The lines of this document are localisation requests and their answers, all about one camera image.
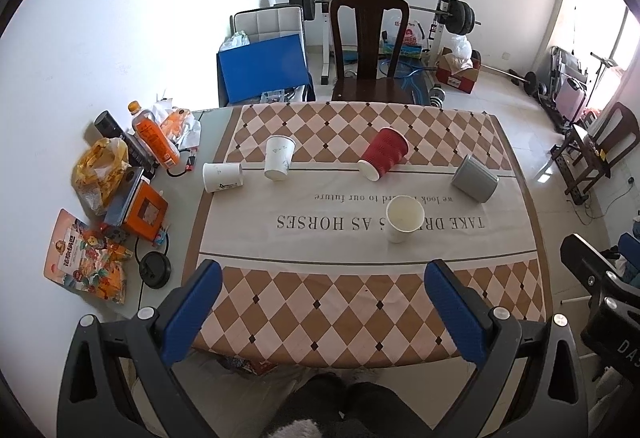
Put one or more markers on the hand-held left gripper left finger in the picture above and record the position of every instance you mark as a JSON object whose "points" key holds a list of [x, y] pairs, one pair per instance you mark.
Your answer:
{"points": [[192, 308]]}

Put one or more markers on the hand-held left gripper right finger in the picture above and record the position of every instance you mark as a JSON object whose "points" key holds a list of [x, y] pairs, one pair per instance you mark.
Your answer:
{"points": [[455, 313]]}

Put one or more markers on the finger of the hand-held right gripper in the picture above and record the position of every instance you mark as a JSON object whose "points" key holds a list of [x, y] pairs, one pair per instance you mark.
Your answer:
{"points": [[587, 260]]}

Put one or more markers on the plain white paper cup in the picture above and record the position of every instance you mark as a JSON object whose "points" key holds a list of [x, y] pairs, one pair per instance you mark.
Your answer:
{"points": [[222, 177]]}

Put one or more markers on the red ribbed paper cup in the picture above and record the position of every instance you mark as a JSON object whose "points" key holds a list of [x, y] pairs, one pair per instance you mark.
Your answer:
{"points": [[384, 152]]}

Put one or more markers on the cream white paper cup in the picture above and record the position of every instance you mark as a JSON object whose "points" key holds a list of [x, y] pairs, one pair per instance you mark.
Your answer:
{"points": [[404, 219]]}

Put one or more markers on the white paper cup grey print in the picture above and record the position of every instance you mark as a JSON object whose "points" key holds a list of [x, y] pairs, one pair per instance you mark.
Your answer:
{"points": [[278, 158]]}

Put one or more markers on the black round lid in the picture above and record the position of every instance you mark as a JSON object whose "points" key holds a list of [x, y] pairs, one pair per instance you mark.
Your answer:
{"points": [[155, 269]]}

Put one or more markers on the black power strip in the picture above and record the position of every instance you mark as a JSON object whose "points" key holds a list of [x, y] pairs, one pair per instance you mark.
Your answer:
{"points": [[570, 173]]}

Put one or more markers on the orange box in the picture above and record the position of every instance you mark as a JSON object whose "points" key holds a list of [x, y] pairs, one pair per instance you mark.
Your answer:
{"points": [[144, 214]]}

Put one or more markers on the checkered brown tablecloth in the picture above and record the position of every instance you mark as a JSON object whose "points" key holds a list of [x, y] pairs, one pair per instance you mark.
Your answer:
{"points": [[350, 298]]}

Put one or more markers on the brown wooden chair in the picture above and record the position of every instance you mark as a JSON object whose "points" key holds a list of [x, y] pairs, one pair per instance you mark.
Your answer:
{"points": [[595, 150]]}

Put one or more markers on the colourful snack packet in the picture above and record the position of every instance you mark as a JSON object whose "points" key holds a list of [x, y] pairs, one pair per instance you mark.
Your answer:
{"points": [[82, 263]]}

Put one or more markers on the person's legs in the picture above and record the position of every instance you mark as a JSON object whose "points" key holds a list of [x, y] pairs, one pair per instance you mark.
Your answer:
{"points": [[342, 410]]}

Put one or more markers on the pink suitcase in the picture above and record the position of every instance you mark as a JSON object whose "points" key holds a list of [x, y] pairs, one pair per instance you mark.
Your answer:
{"points": [[572, 100]]}

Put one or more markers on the yellow plastic bag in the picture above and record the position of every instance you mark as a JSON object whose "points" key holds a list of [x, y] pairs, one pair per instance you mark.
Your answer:
{"points": [[100, 172]]}

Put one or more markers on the orange drink bottle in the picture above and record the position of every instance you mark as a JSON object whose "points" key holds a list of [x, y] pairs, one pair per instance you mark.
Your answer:
{"points": [[152, 135]]}

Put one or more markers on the orange white plastic bag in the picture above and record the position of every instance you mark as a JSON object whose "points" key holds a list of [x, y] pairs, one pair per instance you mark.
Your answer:
{"points": [[175, 123]]}

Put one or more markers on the thin barbell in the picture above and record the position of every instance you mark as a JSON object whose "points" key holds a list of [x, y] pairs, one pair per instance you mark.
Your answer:
{"points": [[520, 77]]}

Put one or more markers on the chrome dumbbell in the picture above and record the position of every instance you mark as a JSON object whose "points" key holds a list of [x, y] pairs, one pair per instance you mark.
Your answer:
{"points": [[436, 96]]}

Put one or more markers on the red cardboard box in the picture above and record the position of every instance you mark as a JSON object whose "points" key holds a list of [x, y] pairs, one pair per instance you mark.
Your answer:
{"points": [[457, 76]]}

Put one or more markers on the blue board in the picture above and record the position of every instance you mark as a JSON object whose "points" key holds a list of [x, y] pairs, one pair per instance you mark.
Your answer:
{"points": [[264, 70]]}

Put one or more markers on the dark wooden chair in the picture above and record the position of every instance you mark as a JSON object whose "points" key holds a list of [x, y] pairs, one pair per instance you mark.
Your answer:
{"points": [[369, 67]]}

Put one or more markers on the green tissue box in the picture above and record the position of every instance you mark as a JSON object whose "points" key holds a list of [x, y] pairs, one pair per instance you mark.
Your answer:
{"points": [[406, 50]]}

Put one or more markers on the barbell with black plates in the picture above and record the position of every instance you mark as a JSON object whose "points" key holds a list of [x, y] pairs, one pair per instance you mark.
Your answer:
{"points": [[462, 16]]}

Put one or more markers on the red white plastic bag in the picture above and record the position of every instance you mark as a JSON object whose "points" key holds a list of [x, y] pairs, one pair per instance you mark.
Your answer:
{"points": [[412, 35]]}

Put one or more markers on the white padded chair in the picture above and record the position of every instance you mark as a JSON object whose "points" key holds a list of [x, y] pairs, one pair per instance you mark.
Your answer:
{"points": [[270, 23]]}

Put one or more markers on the white weight rack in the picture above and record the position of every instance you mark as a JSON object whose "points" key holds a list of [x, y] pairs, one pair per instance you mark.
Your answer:
{"points": [[326, 17]]}

